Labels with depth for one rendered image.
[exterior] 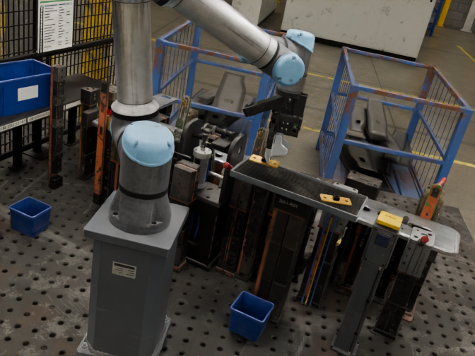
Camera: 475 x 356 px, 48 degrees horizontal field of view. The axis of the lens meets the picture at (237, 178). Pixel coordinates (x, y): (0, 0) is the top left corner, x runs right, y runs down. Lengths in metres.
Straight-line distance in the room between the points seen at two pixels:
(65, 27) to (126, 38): 1.20
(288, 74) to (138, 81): 0.35
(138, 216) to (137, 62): 0.35
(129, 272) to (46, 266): 0.56
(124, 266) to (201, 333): 0.42
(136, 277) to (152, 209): 0.17
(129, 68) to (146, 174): 0.25
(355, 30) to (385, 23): 0.50
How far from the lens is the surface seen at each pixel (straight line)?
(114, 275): 1.34
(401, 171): 4.56
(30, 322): 1.63
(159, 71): 3.77
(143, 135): 1.22
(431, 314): 2.01
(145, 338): 1.45
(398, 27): 9.75
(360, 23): 9.67
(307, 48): 1.40
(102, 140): 2.02
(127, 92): 1.29
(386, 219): 1.46
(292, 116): 1.44
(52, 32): 2.38
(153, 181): 1.22
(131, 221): 1.26
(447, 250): 1.77
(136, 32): 1.25
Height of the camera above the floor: 1.81
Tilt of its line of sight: 26 degrees down
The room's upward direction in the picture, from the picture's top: 11 degrees clockwise
